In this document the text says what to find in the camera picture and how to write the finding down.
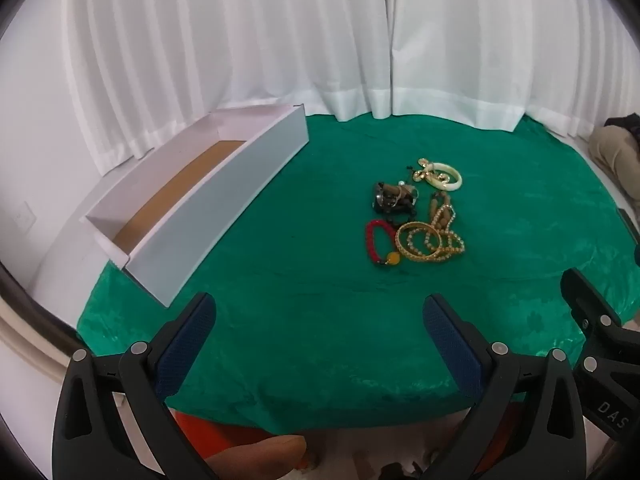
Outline green velvet cloth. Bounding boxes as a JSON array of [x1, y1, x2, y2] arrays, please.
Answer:
[[75, 112, 640, 433]]

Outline gold bangles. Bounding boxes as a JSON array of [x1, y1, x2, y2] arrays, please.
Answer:
[[395, 221, 446, 264]]

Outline beige cloth bundle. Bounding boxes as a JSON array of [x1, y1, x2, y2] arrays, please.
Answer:
[[588, 122, 640, 201]]

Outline white cardboard box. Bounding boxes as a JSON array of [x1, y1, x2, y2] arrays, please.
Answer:
[[81, 104, 308, 308]]

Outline cream white bangle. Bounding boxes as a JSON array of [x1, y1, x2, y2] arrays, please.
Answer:
[[431, 161, 463, 191]]

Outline gold bead necklace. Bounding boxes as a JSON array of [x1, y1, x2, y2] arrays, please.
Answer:
[[422, 192, 467, 261]]

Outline white curtain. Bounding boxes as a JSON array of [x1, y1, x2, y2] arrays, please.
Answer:
[[382, 0, 608, 138], [62, 0, 392, 176]]

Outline black bead bracelet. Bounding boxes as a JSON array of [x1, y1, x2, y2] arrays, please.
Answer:
[[380, 199, 422, 223]]

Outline dark cloth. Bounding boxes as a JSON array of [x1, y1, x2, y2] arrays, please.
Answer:
[[604, 114, 640, 137]]

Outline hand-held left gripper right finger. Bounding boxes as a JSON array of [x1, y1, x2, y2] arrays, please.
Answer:
[[422, 294, 587, 480]]

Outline red bead bracelet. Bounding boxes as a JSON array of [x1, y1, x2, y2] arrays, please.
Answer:
[[365, 220, 402, 267]]

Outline black wristwatch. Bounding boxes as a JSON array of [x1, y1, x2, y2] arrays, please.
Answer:
[[371, 183, 401, 214]]

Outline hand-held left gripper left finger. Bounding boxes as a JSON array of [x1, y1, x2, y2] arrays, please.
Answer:
[[51, 292, 218, 480]]

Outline person's knee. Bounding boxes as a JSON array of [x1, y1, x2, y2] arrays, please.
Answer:
[[204, 434, 308, 480]]

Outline brown wooden piece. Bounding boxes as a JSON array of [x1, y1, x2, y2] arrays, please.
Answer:
[[382, 182, 416, 202]]

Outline gold pendant ornament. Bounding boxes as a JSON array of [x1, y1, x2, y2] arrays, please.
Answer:
[[417, 158, 451, 187]]

